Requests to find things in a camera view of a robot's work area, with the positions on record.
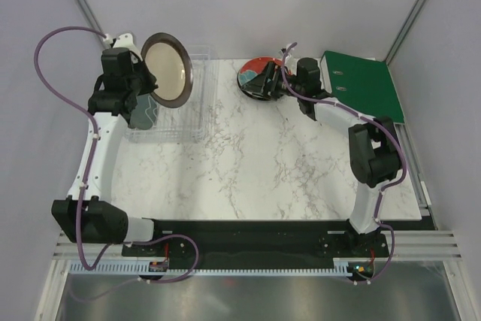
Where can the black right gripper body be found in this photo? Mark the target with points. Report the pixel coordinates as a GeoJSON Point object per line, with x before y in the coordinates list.
{"type": "Point", "coordinates": [280, 86]}

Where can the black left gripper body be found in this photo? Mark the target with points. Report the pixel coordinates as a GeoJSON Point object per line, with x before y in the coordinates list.
{"type": "Point", "coordinates": [136, 81]}

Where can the dark patterned rim plate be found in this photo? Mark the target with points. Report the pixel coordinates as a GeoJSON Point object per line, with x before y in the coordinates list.
{"type": "Point", "coordinates": [271, 97]}

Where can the red and teal floral plate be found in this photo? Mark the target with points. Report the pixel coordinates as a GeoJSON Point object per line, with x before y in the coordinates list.
{"type": "Point", "coordinates": [253, 68]}

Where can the brown rimmed cream plate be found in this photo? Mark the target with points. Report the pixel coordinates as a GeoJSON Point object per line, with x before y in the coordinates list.
{"type": "Point", "coordinates": [170, 64]}

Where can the teal green plate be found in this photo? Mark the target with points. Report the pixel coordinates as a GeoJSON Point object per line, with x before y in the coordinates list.
{"type": "Point", "coordinates": [144, 116]}

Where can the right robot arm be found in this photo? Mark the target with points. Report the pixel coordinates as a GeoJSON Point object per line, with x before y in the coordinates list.
{"type": "Point", "coordinates": [375, 155]}

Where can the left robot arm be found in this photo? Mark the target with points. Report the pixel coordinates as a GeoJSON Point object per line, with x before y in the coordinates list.
{"type": "Point", "coordinates": [86, 215]}

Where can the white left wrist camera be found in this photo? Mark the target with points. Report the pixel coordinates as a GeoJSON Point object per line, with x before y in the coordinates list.
{"type": "Point", "coordinates": [125, 40]}

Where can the white wire dish rack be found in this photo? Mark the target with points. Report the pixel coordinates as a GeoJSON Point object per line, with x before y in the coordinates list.
{"type": "Point", "coordinates": [190, 122]}

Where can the green ring binder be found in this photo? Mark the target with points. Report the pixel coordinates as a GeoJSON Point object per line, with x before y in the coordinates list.
{"type": "Point", "coordinates": [364, 85]}

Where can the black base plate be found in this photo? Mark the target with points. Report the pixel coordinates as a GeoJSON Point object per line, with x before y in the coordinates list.
{"type": "Point", "coordinates": [185, 253]}

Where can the white cable duct right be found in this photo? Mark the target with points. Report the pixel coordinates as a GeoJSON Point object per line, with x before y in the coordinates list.
{"type": "Point", "coordinates": [364, 268]}

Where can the white cable duct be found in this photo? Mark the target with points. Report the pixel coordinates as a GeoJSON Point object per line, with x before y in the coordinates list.
{"type": "Point", "coordinates": [364, 268]}
{"type": "Point", "coordinates": [143, 267]}

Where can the aluminium frame rail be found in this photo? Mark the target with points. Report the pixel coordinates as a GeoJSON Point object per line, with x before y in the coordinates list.
{"type": "Point", "coordinates": [216, 243]}

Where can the white cable duct left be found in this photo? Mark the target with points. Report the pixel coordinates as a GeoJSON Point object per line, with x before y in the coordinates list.
{"type": "Point", "coordinates": [143, 267]}

